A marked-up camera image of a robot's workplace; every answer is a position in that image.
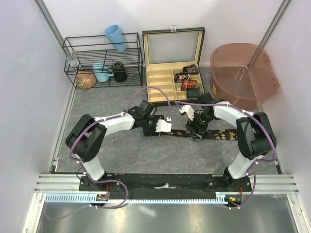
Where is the pink transparent plastic tub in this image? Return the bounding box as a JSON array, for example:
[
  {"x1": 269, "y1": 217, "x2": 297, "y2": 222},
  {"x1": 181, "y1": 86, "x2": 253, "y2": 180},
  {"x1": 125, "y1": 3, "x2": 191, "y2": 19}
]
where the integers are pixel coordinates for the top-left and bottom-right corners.
[{"x1": 210, "y1": 43, "x2": 280, "y2": 110}]

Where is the blue plastic cup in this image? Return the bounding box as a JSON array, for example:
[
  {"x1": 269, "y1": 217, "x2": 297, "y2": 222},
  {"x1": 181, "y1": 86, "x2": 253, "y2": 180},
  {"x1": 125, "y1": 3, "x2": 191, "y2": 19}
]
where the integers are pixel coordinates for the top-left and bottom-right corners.
[{"x1": 104, "y1": 25, "x2": 127, "y2": 52}]

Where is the dark floral necktie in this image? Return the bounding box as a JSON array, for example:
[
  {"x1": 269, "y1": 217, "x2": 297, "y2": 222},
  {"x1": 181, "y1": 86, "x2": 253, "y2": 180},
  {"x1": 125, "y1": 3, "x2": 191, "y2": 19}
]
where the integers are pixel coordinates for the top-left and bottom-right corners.
[{"x1": 160, "y1": 129, "x2": 237, "y2": 141}]

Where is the black wooden tie box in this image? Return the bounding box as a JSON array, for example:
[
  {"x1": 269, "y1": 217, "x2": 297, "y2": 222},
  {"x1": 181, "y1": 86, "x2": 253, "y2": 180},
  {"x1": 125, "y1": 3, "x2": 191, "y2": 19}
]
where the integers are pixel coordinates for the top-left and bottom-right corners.
[{"x1": 142, "y1": 25, "x2": 205, "y2": 105}]

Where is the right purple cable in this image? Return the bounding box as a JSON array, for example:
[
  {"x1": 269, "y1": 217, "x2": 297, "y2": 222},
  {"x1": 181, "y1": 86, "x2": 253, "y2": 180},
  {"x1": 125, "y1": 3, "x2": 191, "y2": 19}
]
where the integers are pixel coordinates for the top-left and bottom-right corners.
[{"x1": 174, "y1": 100, "x2": 277, "y2": 210}]

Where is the black wire rack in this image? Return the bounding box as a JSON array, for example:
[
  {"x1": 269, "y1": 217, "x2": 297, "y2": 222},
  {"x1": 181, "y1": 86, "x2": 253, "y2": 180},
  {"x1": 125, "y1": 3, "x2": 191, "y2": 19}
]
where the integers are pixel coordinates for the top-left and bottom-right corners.
[{"x1": 62, "y1": 33, "x2": 143, "y2": 89}]

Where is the purple cable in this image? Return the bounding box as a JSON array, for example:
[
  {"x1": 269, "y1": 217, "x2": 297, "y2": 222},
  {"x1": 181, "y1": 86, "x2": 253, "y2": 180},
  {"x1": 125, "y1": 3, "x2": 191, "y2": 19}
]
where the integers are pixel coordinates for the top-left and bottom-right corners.
[
  {"x1": 174, "y1": 100, "x2": 277, "y2": 210},
  {"x1": 43, "y1": 86, "x2": 172, "y2": 220}
]

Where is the clear glass cup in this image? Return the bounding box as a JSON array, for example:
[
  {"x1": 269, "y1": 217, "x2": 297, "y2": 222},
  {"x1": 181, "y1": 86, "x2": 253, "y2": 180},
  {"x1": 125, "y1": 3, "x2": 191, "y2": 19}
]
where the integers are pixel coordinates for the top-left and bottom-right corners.
[{"x1": 65, "y1": 50, "x2": 79, "y2": 67}]

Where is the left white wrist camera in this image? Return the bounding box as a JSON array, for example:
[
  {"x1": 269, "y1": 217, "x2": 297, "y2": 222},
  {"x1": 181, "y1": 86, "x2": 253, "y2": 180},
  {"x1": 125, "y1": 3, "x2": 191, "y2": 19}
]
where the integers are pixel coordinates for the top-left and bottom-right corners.
[{"x1": 155, "y1": 117, "x2": 172, "y2": 133}]

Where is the dark pink patterned rolled tie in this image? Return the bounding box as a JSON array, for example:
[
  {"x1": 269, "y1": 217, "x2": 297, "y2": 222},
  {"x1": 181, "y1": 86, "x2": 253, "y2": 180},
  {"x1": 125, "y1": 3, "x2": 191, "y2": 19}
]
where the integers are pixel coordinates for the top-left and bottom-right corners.
[{"x1": 183, "y1": 64, "x2": 199, "y2": 75}]

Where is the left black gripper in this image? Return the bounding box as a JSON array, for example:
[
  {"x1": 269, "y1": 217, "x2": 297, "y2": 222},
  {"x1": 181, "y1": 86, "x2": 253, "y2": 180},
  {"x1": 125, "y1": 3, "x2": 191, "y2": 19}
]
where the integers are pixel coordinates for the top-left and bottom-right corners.
[{"x1": 141, "y1": 115, "x2": 164, "y2": 137}]

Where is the dark green rolled tie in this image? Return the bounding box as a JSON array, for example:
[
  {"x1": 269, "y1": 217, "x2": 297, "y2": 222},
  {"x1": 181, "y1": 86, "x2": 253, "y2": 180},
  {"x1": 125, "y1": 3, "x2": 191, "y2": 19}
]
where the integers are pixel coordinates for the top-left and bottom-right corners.
[{"x1": 187, "y1": 87, "x2": 201, "y2": 99}]

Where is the red patterned rolled tie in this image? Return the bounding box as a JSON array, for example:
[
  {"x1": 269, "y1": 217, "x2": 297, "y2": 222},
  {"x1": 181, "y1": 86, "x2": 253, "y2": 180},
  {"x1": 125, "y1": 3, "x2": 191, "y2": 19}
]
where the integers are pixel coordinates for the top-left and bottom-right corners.
[{"x1": 181, "y1": 79, "x2": 197, "y2": 91}]

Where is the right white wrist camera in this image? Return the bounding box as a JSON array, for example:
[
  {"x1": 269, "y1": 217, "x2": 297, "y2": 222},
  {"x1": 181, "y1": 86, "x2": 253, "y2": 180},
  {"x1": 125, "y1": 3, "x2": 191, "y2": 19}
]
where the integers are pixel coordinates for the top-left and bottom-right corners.
[{"x1": 179, "y1": 105, "x2": 194, "y2": 121}]

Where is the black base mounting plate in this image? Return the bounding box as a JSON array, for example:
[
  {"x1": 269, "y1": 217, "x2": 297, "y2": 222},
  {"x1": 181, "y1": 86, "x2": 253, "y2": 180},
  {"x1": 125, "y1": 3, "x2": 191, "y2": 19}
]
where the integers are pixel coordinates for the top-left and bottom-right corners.
[{"x1": 79, "y1": 173, "x2": 252, "y2": 200}]

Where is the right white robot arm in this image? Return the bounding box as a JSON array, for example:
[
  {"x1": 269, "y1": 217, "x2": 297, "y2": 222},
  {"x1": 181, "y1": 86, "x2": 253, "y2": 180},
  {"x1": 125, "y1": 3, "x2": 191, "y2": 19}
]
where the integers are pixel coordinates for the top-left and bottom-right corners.
[{"x1": 179, "y1": 93, "x2": 276, "y2": 191}]

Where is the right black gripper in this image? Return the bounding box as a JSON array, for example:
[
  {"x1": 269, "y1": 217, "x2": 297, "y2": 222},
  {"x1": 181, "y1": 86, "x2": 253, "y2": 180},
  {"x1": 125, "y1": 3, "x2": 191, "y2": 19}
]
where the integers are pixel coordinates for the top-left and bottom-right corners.
[{"x1": 185, "y1": 110, "x2": 214, "y2": 141}]

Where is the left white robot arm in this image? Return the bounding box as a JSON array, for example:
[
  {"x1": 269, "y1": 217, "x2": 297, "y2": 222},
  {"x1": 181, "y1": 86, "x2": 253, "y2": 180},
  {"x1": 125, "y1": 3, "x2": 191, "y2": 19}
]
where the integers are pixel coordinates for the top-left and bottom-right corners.
[{"x1": 66, "y1": 100, "x2": 172, "y2": 191}]

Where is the light blue cable duct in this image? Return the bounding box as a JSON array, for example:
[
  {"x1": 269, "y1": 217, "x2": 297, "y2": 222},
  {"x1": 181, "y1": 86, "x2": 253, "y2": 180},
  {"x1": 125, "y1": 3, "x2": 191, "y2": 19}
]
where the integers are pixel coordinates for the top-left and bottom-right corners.
[{"x1": 45, "y1": 191, "x2": 243, "y2": 203}]

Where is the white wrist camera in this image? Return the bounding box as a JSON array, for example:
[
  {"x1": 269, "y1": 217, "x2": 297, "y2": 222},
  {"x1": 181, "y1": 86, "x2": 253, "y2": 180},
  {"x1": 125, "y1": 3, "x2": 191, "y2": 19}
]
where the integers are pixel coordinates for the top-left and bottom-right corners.
[
  {"x1": 179, "y1": 105, "x2": 194, "y2": 121},
  {"x1": 155, "y1": 117, "x2": 172, "y2": 133}
]

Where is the light blue mug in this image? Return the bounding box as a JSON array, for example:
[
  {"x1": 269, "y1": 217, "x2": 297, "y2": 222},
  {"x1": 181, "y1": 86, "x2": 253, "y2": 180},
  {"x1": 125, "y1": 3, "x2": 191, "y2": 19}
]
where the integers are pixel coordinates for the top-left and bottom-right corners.
[{"x1": 93, "y1": 62, "x2": 114, "y2": 83}]

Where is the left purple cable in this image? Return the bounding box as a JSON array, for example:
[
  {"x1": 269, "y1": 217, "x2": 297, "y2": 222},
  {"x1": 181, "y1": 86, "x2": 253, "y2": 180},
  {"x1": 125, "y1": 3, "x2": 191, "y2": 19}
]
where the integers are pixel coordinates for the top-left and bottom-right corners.
[{"x1": 43, "y1": 86, "x2": 172, "y2": 220}]

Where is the brown round vase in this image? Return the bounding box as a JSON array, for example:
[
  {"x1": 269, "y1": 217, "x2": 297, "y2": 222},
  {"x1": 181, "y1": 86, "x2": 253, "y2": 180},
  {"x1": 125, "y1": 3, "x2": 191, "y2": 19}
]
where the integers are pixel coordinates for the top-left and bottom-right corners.
[{"x1": 75, "y1": 70, "x2": 97, "y2": 89}]

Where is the black pink floral rolled tie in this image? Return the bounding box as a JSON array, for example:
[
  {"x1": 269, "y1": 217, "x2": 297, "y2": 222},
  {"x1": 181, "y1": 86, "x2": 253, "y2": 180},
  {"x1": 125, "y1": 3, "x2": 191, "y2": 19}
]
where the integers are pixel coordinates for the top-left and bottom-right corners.
[{"x1": 174, "y1": 72, "x2": 191, "y2": 83}]

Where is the black ceramic jar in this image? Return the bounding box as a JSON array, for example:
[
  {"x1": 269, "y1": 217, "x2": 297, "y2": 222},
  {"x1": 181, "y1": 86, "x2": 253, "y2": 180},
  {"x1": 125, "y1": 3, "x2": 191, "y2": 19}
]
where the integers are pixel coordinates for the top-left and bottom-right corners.
[{"x1": 112, "y1": 62, "x2": 127, "y2": 83}]

